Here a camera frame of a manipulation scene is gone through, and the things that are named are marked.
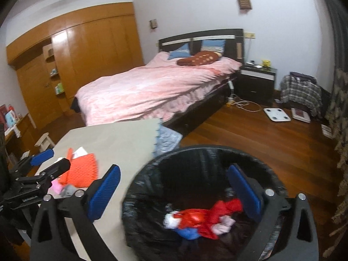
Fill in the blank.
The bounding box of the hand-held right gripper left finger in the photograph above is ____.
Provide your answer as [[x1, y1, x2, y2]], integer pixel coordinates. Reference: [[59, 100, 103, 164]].
[[30, 164, 121, 261]]

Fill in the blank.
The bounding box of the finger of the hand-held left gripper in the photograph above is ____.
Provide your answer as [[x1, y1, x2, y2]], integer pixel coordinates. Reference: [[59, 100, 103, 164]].
[[35, 158, 71, 186], [10, 149, 55, 175]]

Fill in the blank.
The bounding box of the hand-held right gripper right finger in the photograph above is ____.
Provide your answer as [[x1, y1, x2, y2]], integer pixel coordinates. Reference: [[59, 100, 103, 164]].
[[228, 164, 320, 261]]

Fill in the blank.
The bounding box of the pink face mask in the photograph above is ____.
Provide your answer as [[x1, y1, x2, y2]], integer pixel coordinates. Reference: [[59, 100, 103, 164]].
[[52, 179, 64, 195]]

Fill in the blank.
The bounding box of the orange foam net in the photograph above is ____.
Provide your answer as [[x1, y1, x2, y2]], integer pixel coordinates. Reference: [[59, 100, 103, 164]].
[[58, 148, 99, 188]]

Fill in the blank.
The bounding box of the red cloth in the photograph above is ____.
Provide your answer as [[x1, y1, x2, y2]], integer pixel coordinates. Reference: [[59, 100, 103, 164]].
[[198, 198, 243, 240]]

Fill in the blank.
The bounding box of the grey sock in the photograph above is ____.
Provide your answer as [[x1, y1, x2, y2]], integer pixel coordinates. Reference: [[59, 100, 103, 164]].
[[60, 184, 79, 198]]

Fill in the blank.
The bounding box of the pink sock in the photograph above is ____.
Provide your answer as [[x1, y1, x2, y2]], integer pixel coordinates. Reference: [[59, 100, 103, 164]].
[[212, 216, 235, 236]]

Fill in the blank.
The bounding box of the red plastic bag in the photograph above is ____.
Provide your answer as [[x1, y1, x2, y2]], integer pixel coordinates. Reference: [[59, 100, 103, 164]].
[[174, 209, 211, 230]]

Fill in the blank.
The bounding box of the trash bin with black bag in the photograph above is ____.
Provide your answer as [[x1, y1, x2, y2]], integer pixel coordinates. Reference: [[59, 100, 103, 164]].
[[122, 145, 293, 261]]

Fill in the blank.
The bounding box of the blue plastic bag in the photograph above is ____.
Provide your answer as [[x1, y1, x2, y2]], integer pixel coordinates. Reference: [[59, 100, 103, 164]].
[[174, 227, 200, 240]]

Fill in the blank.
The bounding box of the small white stool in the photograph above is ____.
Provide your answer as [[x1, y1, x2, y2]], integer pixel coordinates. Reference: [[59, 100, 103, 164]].
[[34, 132, 55, 153]]

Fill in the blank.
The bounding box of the wooden desk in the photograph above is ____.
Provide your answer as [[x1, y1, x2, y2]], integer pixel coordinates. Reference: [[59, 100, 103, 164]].
[[4, 113, 37, 164]]

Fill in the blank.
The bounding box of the blue quilted cloth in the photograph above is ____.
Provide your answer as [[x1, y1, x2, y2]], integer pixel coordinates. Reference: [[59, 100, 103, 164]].
[[152, 125, 182, 158]]

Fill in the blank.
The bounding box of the white bathroom scale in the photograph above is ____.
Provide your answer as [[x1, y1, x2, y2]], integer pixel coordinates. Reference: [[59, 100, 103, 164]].
[[263, 107, 291, 122]]

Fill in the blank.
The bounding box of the scale with brown top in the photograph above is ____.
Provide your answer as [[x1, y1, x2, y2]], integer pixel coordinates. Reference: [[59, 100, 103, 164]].
[[291, 107, 311, 123]]

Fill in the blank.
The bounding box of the black nightstand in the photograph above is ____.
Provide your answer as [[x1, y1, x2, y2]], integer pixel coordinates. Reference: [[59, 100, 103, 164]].
[[239, 65, 278, 106]]

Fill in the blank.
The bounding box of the bed with pink cover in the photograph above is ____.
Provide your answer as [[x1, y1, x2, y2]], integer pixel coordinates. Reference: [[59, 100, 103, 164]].
[[75, 51, 242, 127]]

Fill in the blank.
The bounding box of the plaid cloth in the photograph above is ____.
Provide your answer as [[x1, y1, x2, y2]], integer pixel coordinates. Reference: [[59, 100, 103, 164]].
[[280, 75, 323, 117]]

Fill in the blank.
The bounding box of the wooden wardrobe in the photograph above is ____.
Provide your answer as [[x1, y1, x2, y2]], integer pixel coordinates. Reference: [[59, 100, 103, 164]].
[[6, 2, 144, 129]]

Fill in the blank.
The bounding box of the dark jacket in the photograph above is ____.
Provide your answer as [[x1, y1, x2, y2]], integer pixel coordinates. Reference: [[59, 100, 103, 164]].
[[289, 71, 317, 83]]

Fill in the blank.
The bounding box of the patterned dark curtain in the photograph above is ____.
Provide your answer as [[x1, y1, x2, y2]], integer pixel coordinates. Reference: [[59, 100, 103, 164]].
[[313, 0, 348, 256]]

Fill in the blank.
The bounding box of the dark red dotted pillow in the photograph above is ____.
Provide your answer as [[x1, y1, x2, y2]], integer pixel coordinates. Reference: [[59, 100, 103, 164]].
[[177, 51, 221, 66]]

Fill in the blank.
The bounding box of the blue pillow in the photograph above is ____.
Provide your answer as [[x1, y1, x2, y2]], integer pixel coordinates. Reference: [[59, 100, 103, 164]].
[[168, 43, 190, 60], [201, 40, 227, 53]]

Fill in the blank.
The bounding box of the white power cable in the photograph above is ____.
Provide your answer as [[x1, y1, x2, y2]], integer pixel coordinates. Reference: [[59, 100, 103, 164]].
[[231, 95, 263, 112]]

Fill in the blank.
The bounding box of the dark wooden bed frame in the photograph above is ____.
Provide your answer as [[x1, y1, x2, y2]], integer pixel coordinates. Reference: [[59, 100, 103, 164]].
[[158, 28, 245, 136]]

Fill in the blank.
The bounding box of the large brown wall lamp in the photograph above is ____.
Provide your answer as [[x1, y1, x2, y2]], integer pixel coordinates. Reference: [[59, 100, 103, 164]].
[[237, 0, 253, 12]]

